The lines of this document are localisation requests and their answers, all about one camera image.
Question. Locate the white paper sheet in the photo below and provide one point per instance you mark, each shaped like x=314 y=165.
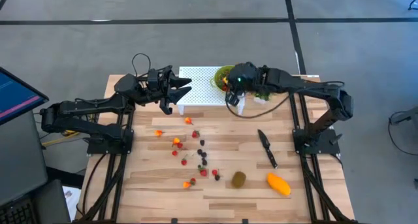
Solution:
x=72 y=201

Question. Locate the dark round grape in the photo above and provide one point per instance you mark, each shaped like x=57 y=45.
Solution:
x=217 y=177

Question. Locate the brown kiwi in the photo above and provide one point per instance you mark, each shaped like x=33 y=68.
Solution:
x=238 y=180

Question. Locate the orange mango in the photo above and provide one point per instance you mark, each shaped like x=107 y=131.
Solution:
x=278 y=184

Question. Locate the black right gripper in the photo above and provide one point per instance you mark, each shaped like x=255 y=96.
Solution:
x=233 y=95

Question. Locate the small potted green plant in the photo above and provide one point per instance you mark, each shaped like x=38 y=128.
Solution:
x=261 y=98

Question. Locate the green plastic colander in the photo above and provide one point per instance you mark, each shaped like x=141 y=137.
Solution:
x=218 y=74

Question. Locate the orange peach with stem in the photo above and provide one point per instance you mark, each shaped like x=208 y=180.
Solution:
x=186 y=185

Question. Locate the white perforated metal shelf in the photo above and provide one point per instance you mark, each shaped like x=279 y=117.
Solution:
x=196 y=87

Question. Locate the grey stand foot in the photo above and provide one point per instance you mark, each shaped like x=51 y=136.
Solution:
x=408 y=115

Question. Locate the small orange peach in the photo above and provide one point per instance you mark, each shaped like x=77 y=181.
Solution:
x=158 y=132
x=176 y=141
x=188 y=120
x=225 y=80

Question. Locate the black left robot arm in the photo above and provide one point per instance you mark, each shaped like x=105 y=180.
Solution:
x=98 y=103

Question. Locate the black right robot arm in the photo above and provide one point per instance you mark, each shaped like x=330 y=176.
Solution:
x=294 y=82

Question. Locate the small red cherry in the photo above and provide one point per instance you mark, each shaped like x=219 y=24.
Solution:
x=174 y=152
x=214 y=172
x=180 y=145

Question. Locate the blue-screen monitor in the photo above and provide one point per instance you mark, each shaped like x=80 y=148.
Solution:
x=16 y=96

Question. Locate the black table clamp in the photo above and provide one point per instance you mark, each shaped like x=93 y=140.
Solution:
x=174 y=221
x=245 y=221

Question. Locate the black kitchen knife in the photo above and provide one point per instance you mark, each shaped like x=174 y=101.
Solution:
x=266 y=145

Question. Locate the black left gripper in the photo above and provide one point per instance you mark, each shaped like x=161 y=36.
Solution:
x=160 y=88

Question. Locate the black keyboard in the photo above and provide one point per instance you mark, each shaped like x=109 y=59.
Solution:
x=16 y=214

